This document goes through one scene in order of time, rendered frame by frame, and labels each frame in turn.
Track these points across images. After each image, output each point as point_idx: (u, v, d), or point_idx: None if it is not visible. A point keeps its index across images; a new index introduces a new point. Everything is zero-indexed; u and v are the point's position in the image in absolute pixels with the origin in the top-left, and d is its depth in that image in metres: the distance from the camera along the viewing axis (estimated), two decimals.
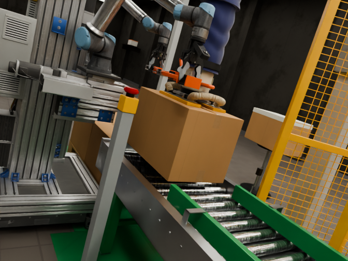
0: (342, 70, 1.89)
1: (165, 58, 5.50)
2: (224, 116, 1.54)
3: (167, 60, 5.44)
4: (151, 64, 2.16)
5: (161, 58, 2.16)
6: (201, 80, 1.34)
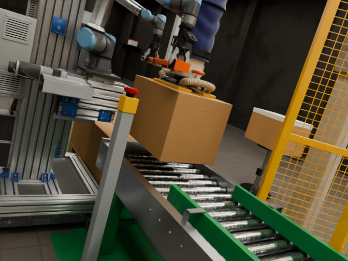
0: (342, 70, 1.89)
1: (165, 58, 5.50)
2: (213, 100, 1.64)
3: (167, 60, 5.44)
4: (147, 55, 2.26)
5: (156, 49, 2.25)
6: (190, 63, 1.43)
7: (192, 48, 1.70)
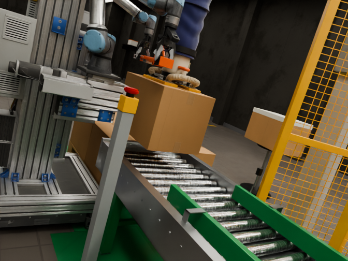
0: (342, 70, 1.89)
1: None
2: (197, 94, 1.77)
3: None
4: (139, 53, 2.39)
5: (147, 47, 2.39)
6: (174, 60, 1.57)
7: (178, 46, 1.83)
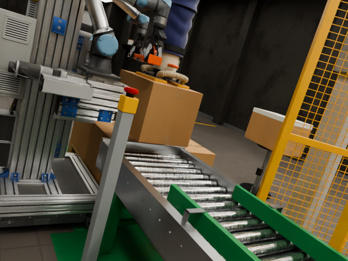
0: (342, 70, 1.89)
1: None
2: (185, 89, 1.89)
3: None
4: (132, 52, 2.52)
5: (140, 46, 2.51)
6: (162, 57, 1.69)
7: (168, 45, 1.95)
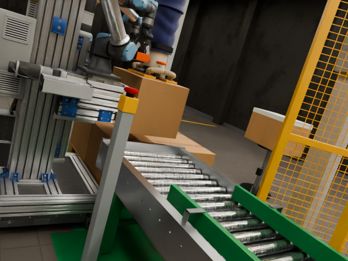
0: (342, 70, 1.89)
1: None
2: (172, 85, 2.04)
3: (167, 60, 5.44)
4: None
5: None
6: (149, 55, 1.84)
7: (156, 43, 2.10)
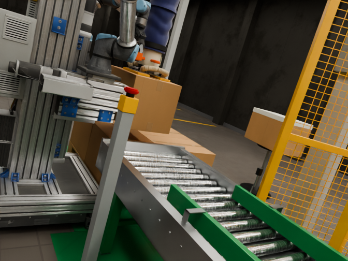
0: (342, 70, 1.89)
1: (165, 58, 5.50)
2: (164, 82, 2.14)
3: (167, 60, 5.44)
4: None
5: None
6: (142, 53, 1.93)
7: (150, 42, 2.19)
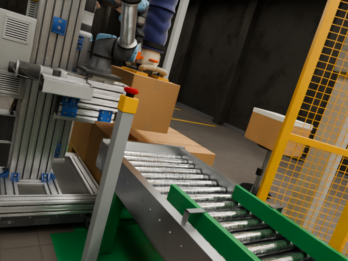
0: (342, 70, 1.89)
1: (165, 58, 5.50)
2: (163, 81, 2.13)
3: (167, 60, 5.44)
4: None
5: None
6: (141, 52, 1.92)
7: (148, 42, 2.19)
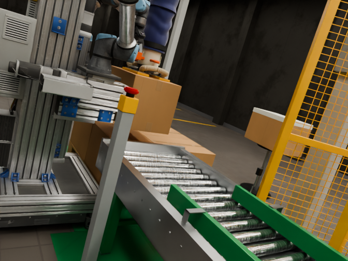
0: (342, 70, 1.89)
1: (165, 58, 5.50)
2: (164, 82, 2.12)
3: (167, 60, 5.44)
4: None
5: None
6: (142, 53, 1.91)
7: (149, 42, 2.18)
